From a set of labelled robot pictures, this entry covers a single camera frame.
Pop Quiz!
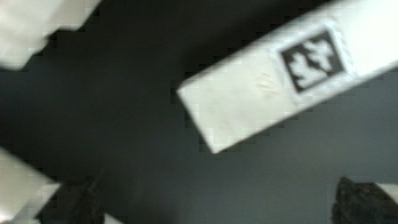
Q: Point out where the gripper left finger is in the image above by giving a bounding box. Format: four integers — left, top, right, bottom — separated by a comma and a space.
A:
35, 178, 105, 224

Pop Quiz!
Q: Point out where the white desk leg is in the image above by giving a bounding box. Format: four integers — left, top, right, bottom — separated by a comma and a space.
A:
177, 0, 398, 153
0, 0, 103, 70

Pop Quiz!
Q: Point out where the white square desk top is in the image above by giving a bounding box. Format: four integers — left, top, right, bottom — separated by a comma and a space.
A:
0, 147, 60, 224

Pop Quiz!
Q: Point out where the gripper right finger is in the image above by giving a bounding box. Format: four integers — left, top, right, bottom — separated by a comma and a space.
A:
330, 177, 398, 224

